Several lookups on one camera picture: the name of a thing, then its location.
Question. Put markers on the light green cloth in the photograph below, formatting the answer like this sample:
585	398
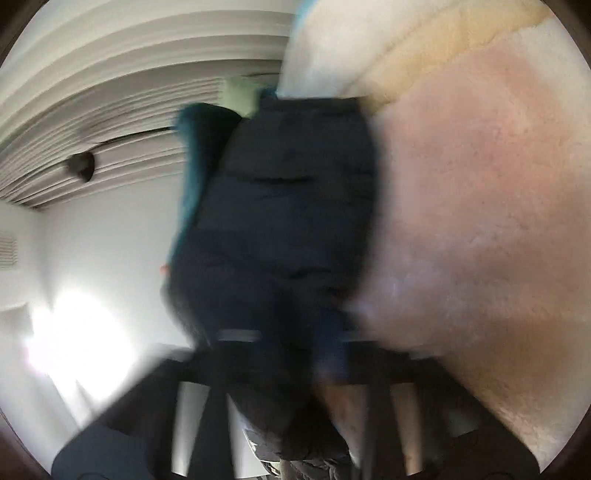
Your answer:
240	94

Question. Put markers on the black puffer jacket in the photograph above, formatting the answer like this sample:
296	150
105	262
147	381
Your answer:
281	221

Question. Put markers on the white sheer curtain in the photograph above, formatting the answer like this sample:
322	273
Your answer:
115	41

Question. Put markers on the grey pleated curtain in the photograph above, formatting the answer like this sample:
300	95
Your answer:
129	134

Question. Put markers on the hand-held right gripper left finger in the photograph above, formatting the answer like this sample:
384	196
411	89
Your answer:
240	360

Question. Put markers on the pink cream fleece blanket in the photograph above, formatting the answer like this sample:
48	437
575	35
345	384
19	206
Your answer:
461	207

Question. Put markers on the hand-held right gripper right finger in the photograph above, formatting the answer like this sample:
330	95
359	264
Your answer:
331	350

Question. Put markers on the teal fleece garment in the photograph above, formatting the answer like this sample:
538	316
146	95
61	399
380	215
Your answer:
196	157

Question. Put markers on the white wall vent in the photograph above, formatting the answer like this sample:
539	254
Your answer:
6	250

